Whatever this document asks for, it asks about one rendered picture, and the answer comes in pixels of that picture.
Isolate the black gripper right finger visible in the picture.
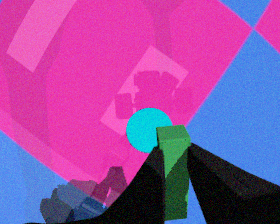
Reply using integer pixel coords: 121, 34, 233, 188
187, 143, 280, 224

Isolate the cyan circle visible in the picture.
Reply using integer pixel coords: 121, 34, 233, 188
127, 108, 173, 152

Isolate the green rectangular post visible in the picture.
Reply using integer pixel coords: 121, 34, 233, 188
156, 124, 191, 221

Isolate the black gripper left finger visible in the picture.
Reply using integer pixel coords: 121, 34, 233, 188
60, 147, 165, 224

